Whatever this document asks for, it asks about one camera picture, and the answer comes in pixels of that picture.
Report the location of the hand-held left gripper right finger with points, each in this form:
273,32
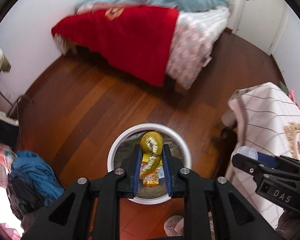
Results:
168,172

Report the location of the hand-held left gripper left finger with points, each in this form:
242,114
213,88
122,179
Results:
137,170

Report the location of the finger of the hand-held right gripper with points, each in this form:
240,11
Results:
245,163
267,158

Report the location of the clear plastic cup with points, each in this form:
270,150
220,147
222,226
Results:
246,152

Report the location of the orange snack packet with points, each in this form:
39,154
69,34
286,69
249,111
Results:
151,178

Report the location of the white rimmed trash bin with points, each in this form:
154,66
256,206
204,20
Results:
115,150

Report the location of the banana peel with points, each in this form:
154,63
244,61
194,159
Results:
150,142

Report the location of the white patterned tablecloth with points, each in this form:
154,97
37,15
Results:
260,120

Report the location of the pink slipper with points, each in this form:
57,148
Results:
173,226

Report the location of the pink toy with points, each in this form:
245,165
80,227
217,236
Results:
293,97

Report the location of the blue cloth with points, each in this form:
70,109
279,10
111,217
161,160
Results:
35,172

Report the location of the wooden bed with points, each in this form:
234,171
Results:
130,42

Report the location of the red blanket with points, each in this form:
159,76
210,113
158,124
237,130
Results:
125,40

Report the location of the grey checkered bed sheet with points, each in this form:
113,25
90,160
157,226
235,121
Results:
195,42

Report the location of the metal rack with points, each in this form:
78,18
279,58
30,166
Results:
17,107

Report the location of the white door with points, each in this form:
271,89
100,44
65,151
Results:
257,12

